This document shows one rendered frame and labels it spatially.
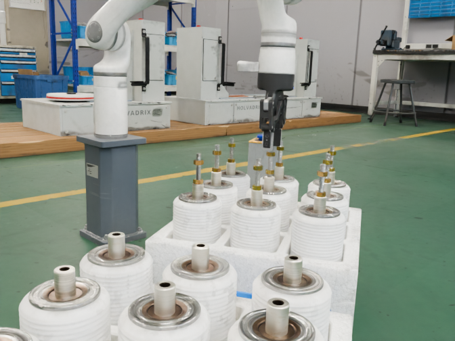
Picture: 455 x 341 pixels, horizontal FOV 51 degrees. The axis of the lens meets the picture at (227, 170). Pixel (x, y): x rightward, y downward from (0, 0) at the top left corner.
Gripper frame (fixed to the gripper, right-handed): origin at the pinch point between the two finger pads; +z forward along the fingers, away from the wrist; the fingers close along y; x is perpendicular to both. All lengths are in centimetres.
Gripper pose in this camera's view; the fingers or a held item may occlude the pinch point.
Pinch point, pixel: (271, 142)
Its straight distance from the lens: 99.8
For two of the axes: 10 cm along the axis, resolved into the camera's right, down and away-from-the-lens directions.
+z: -0.4, 9.8, 2.1
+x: -9.4, -1.1, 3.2
